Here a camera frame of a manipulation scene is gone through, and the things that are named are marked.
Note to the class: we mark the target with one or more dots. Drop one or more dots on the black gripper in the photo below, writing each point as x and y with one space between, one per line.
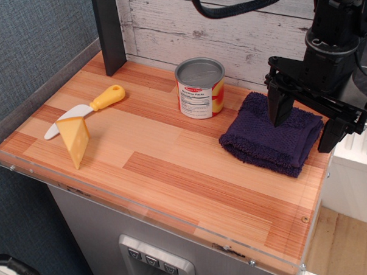
324 81

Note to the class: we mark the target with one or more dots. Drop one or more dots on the yellow handled toy knife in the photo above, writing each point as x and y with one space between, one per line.
111 95

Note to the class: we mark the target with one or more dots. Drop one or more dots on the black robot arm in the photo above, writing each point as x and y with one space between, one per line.
338 22

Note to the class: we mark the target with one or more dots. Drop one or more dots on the dark blue folded towel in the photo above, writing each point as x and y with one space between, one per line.
253 139

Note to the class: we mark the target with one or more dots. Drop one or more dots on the white ribbed appliance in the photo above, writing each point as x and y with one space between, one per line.
345 188

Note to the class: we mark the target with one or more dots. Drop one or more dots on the toy food can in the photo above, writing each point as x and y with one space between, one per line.
200 87

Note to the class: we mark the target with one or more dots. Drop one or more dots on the silver dispenser button panel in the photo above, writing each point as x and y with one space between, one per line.
141 258

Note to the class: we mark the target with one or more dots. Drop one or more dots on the silver toy fridge cabinet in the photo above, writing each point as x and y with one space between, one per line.
97 230

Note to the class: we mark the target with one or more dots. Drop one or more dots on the yellow toy cheese wedge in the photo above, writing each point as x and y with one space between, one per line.
74 133

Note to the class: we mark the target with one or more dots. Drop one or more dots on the clear acrylic table guard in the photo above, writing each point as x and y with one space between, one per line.
149 161

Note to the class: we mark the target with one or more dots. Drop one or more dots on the black orange object bottom left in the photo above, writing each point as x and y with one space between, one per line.
20 274

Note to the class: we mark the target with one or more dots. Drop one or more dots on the dark vertical post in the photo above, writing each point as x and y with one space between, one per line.
110 35

